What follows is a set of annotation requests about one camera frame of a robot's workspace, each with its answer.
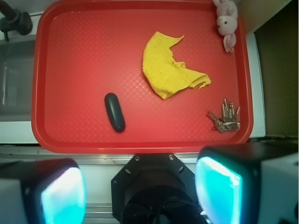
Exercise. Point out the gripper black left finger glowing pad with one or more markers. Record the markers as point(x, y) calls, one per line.
point(42, 192)

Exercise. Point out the black oval remote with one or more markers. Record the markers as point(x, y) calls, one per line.
point(114, 112)

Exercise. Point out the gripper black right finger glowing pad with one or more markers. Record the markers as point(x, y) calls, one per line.
point(250, 183)

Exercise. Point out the black faucet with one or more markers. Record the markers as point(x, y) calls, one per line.
point(14, 20)

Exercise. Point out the grey sink basin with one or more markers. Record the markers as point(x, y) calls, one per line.
point(16, 78)

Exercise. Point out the yellow microfiber cloth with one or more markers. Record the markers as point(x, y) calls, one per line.
point(165, 75)

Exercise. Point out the red plastic tray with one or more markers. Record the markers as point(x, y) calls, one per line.
point(88, 48)

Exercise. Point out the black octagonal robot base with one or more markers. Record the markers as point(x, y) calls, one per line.
point(155, 189)

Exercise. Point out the silver key bunch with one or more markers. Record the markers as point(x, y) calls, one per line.
point(228, 122)

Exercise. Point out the pink plush bunny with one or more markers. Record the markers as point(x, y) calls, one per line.
point(227, 15)

